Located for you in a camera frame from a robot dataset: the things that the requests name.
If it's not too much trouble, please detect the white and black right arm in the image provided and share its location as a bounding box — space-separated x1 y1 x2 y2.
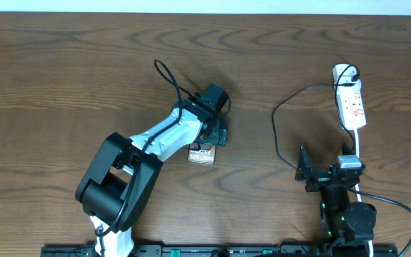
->
295 146 377 246

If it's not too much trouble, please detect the bronze Galaxy smartphone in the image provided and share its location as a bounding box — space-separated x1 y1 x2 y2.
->
188 143 216 165

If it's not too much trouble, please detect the black left camera cable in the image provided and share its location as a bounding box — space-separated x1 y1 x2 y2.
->
94 59 232 238

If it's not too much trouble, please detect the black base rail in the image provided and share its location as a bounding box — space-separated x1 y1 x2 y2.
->
41 243 399 257

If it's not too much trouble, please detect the black right camera cable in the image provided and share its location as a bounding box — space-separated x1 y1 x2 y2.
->
346 185 411 257

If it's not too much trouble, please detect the black charger cable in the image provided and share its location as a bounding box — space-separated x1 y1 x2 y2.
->
270 64 361 171

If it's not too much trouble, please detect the white power strip cord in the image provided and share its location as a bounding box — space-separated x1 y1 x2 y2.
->
353 128 375 257

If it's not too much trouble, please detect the white USB charger adapter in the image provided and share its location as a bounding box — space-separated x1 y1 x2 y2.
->
333 64 362 91

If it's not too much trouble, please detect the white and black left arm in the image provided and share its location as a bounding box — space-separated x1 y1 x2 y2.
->
75 84 230 256

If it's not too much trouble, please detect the black camera cable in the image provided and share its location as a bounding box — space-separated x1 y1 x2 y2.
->
346 185 411 257
94 59 232 238

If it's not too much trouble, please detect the white power strip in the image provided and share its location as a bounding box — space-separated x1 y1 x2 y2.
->
337 84 367 131

